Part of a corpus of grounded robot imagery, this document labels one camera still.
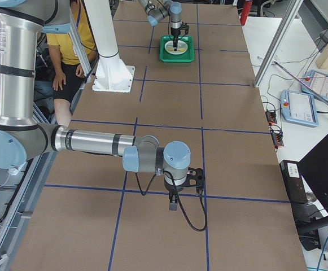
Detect grey office chair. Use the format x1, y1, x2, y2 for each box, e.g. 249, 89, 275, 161
319, 29, 328, 44

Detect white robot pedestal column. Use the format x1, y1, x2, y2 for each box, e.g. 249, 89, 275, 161
84, 0, 135, 93

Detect yellow plastic spoon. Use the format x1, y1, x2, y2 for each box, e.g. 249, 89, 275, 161
167, 48, 187, 55

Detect far blue teach pendant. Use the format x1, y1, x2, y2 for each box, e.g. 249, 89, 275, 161
303, 69, 328, 101

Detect red cylinder tube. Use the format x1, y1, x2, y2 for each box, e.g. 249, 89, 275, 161
240, 0, 252, 26

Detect green plastic tray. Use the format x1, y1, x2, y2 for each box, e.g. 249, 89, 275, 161
159, 36, 195, 63

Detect blue teach pendant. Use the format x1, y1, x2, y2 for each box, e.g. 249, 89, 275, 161
281, 90, 319, 127
303, 69, 328, 101

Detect black monitor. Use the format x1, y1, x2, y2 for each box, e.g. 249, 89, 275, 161
297, 134, 328, 235

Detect black desktop box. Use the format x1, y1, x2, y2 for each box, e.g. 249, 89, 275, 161
279, 160, 308, 204

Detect person in yellow shirt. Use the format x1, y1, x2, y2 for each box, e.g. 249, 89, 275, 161
47, 1, 97, 126

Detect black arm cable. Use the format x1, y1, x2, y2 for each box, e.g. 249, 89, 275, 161
134, 171, 208, 232
167, 16, 189, 43

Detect near blue teach pendant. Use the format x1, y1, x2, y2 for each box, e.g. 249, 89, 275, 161
281, 90, 319, 127

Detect white round plate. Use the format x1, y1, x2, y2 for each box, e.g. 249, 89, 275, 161
164, 40, 188, 51

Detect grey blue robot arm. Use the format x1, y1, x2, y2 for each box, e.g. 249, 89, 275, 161
0, 1, 190, 209
138, 0, 183, 51

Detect orange black connector strip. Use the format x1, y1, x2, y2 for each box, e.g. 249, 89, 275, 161
265, 110, 284, 151

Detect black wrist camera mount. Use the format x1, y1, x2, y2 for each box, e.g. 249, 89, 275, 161
183, 167, 205, 195
180, 22, 190, 35

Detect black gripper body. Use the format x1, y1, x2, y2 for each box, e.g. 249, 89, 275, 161
164, 181, 185, 195
170, 28, 180, 40

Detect silver grabber stick green handle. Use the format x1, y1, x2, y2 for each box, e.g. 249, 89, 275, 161
273, 61, 328, 106

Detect aluminium frame post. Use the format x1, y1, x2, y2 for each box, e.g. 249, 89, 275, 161
253, 0, 303, 88

